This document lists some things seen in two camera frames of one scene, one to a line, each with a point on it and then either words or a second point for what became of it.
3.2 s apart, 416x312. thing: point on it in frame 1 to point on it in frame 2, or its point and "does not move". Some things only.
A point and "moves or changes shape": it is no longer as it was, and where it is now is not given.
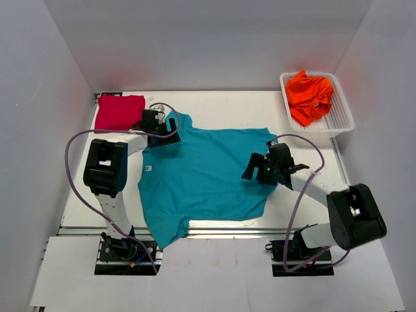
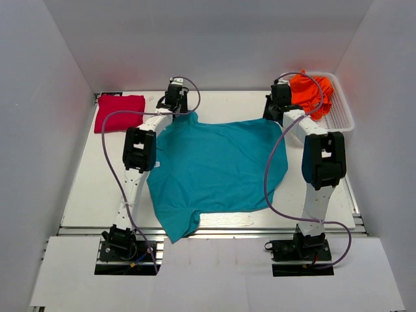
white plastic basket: [338, 118] does not move
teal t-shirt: [199, 177] moves or changes shape
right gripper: [257, 160] to [267, 114]
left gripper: [171, 140] to [184, 100]
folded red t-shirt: [118, 112] does not move
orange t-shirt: [309, 97] does not move
